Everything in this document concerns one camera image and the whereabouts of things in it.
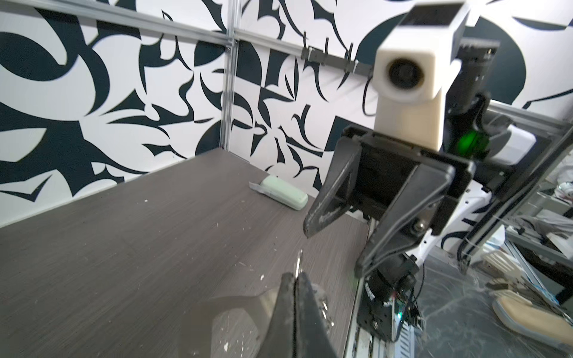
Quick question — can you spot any mint green glasses case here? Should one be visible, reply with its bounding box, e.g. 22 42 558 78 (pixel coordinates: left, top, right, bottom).
249 175 308 211

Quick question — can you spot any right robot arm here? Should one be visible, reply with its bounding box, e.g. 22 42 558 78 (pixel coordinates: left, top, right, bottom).
303 37 515 342

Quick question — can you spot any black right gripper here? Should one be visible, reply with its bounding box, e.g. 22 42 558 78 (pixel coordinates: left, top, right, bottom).
303 126 475 278

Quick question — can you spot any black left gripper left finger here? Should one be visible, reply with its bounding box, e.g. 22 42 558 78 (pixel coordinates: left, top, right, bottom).
256 273 295 358

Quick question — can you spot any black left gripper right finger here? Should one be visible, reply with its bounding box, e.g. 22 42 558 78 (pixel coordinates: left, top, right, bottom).
295 272 336 358

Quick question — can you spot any white plastic hinge block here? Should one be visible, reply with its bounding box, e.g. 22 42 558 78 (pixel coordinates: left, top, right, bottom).
492 296 572 354

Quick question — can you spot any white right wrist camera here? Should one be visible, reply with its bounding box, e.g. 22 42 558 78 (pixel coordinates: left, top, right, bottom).
372 1 470 152

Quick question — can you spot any black wall hook rail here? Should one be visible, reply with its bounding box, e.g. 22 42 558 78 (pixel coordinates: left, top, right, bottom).
301 31 373 78

